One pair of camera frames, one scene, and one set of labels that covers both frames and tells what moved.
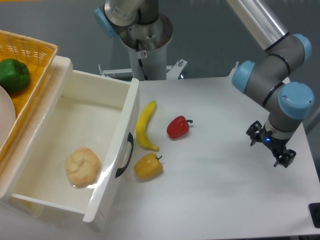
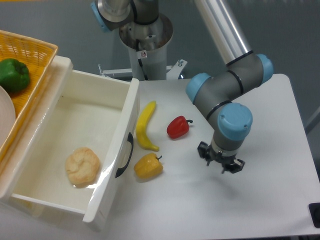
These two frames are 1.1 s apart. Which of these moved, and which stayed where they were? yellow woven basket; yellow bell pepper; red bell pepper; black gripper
Moved: black gripper
Stayed: yellow woven basket; yellow bell pepper; red bell pepper
